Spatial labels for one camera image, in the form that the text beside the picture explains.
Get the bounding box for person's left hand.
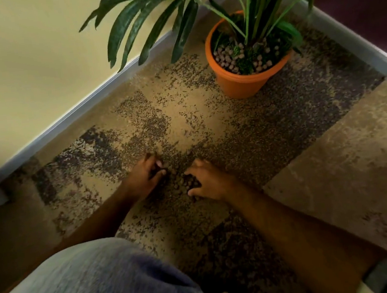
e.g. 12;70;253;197
121;151;171;203

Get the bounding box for person's right hand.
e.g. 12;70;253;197
182;153;242;207

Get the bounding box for brown pebbles pile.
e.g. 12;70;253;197
154;164;204;207

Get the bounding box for green artificial palm plant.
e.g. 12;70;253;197
75;0;387;116

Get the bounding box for cluster of pale pebbles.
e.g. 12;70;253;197
211;36;285;78

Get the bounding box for person's right forearm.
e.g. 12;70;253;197
223;169;387;293

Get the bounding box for person's left forearm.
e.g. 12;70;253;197
43;186;150;259

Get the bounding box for person's left jeans leg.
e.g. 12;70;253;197
0;227;210;293

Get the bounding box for white baseboard under yellow wall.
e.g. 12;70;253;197
0;0;268;208

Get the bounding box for white baseboard under purple wall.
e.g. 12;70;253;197
283;0;387;99

